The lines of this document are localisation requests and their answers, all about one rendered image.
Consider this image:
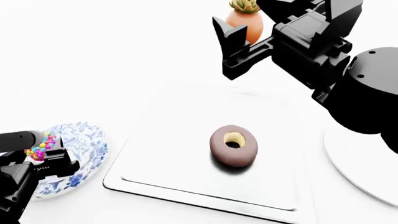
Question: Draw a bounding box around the succulent in orange pot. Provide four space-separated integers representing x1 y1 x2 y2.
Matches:
224 0 265 46

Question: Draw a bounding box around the white rectangular tray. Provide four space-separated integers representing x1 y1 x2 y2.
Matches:
102 80 318 224

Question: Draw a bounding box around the chocolate glazed donut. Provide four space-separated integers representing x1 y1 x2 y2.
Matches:
209 124 259 169

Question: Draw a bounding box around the blue floral porcelain plate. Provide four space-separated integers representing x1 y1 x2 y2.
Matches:
30 121 110 202

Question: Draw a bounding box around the colourful candy sprinkle donut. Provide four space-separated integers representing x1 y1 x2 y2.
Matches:
24 131 58 162

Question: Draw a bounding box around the plain white round plate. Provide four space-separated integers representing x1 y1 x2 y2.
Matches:
323 129 398 209

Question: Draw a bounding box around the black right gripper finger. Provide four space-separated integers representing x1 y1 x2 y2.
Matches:
256 0 328 25
212 15 251 63

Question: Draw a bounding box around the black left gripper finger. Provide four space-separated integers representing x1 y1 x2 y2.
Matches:
43 148 81 181
0 129 45 153

